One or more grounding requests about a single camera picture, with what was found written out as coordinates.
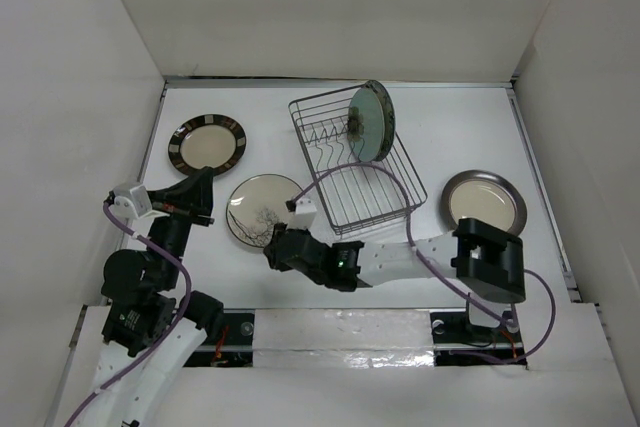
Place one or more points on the dark rim cream plate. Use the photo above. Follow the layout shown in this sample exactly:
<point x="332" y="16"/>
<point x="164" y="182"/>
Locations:
<point x="485" y="196"/>

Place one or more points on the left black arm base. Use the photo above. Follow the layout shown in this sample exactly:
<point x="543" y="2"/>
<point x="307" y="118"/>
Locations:
<point x="232" y="348"/>

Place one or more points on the brown striped rim plate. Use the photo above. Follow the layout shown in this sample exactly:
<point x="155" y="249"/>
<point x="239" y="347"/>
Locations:
<point x="209" y="140"/>

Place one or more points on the cream plate with tree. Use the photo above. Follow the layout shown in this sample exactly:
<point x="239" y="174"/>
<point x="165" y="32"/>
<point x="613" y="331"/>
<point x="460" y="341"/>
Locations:
<point x="257" y="205"/>

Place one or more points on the light green glass plate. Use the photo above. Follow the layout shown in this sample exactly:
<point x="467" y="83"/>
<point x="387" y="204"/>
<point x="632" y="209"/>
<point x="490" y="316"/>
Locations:
<point x="365" y="125"/>

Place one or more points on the blue floral white plate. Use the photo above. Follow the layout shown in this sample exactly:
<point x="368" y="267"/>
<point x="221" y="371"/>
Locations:
<point x="388" y="110"/>

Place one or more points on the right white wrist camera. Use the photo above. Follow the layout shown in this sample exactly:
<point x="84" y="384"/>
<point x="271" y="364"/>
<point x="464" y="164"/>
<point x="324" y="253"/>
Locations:
<point x="303" y="212"/>

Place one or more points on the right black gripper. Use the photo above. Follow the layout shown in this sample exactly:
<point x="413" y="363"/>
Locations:
<point x="279" y="230"/>

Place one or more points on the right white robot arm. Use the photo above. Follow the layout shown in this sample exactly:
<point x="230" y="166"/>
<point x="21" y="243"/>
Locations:
<point x="476" y="261"/>

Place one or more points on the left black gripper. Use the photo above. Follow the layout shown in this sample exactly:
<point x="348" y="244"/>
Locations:
<point x="189" y="198"/>

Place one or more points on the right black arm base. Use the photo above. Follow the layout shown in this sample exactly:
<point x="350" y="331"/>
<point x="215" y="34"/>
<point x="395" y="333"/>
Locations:
<point x="457" y="342"/>

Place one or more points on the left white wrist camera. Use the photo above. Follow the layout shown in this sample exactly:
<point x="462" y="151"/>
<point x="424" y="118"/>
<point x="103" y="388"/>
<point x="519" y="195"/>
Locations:
<point x="130" y="200"/>

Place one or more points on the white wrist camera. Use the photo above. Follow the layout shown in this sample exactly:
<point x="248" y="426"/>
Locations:
<point x="130" y="200"/>
<point x="303" y="212"/>

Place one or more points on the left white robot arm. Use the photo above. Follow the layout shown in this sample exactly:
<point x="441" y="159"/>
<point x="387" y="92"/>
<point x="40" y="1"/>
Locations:
<point x="156" y="319"/>

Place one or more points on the grey wire dish rack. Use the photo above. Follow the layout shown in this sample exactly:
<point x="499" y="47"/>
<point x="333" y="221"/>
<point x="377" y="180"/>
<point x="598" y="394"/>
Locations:
<point x="355" y="196"/>

